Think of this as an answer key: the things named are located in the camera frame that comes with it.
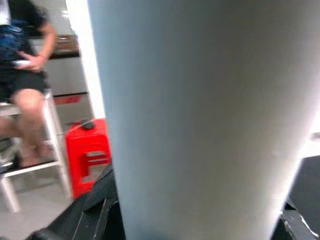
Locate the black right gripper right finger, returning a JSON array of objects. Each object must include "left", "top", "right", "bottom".
[{"left": 271, "top": 155, "right": 320, "bottom": 240}]

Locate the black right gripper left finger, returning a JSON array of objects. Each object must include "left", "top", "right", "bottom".
[{"left": 51, "top": 163, "right": 126, "bottom": 240}]

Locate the white plastic table leg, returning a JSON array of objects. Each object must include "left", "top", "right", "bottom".
[{"left": 87, "top": 0, "right": 320, "bottom": 240}]

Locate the white handheld controller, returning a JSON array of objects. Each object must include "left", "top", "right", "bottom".
[{"left": 14, "top": 59, "right": 31, "bottom": 69}]

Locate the person's left hand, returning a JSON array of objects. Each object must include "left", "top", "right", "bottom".
[{"left": 28, "top": 53, "right": 50, "bottom": 74}]

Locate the red plastic stool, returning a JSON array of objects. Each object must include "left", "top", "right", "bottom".
[{"left": 64, "top": 118, "right": 114, "bottom": 201}]

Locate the small black device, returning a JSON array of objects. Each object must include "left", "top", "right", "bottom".
[{"left": 66, "top": 119, "right": 98, "bottom": 131}]

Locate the white wooden bar stool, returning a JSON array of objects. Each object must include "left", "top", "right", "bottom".
[{"left": 0, "top": 88, "right": 73, "bottom": 214}]

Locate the seated person in dark clothes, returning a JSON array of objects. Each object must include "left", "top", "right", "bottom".
[{"left": 0, "top": 0, "right": 58, "bottom": 174}]

